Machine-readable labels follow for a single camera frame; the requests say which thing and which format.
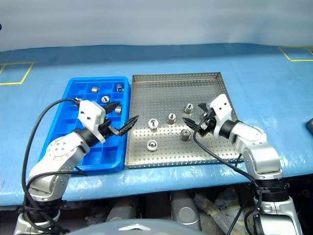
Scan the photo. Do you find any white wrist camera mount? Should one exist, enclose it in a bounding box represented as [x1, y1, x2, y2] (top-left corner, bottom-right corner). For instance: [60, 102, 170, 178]
[77, 99, 107, 144]
[209, 94, 233, 128]

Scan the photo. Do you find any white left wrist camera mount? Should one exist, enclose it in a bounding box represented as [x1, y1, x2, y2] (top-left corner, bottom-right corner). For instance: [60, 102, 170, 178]
[77, 99, 107, 144]

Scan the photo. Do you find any blue plastic table cover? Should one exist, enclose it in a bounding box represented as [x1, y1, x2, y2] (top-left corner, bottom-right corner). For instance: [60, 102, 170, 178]
[0, 43, 313, 204]

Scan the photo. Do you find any perforated metal tray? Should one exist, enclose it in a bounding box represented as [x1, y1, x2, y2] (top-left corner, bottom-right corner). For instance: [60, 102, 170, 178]
[124, 71, 245, 169]

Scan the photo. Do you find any grey rounded cylinder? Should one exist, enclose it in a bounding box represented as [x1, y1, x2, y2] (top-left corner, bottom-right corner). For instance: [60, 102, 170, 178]
[170, 190, 201, 231]
[105, 198, 137, 222]

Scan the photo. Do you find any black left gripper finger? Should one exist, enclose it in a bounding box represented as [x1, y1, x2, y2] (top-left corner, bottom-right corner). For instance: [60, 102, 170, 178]
[104, 101, 121, 114]
[119, 115, 139, 136]

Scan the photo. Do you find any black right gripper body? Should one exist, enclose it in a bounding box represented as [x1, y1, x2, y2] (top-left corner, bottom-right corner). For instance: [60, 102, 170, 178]
[198, 109, 218, 138]

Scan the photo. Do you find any blue compartment tray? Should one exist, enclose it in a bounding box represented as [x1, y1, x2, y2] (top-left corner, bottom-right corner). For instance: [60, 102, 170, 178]
[38, 76, 130, 175]

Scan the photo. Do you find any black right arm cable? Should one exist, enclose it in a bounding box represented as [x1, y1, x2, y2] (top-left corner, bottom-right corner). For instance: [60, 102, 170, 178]
[192, 115, 264, 235]

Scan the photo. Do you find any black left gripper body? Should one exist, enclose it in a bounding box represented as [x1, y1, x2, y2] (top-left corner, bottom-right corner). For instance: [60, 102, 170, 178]
[99, 118, 123, 138]

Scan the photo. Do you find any grey robot torso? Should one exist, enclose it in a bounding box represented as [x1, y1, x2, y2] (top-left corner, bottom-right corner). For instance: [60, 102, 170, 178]
[70, 219, 196, 235]

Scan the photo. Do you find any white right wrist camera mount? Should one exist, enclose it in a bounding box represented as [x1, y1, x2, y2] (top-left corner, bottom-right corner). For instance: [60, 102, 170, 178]
[209, 94, 233, 128]

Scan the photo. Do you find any crumpled yellowish wrap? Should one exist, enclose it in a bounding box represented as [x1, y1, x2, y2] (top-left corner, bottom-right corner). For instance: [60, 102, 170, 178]
[193, 186, 247, 235]

